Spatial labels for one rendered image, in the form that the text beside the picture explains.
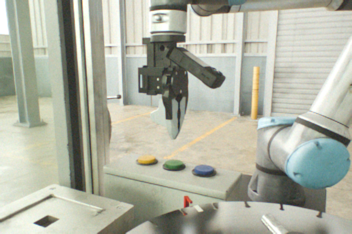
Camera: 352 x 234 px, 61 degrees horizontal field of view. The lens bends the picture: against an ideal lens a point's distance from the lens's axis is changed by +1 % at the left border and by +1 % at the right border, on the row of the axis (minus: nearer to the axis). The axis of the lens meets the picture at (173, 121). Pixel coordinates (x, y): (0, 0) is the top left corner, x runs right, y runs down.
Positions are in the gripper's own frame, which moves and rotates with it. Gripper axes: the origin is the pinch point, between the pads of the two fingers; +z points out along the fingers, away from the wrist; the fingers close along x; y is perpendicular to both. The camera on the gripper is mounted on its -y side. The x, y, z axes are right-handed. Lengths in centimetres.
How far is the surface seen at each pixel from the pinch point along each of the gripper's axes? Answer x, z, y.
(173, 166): 1.8, 6.7, -0.2
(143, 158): 0.9, 6.5, 8.0
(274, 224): 31.4, -2.7, -24.8
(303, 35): -555, -59, 28
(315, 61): -554, -13, 3
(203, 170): 1.1, 6.5, -6.7
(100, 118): 3.8, -2.3, 17.4
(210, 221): 25.4, 2.2, -17.4
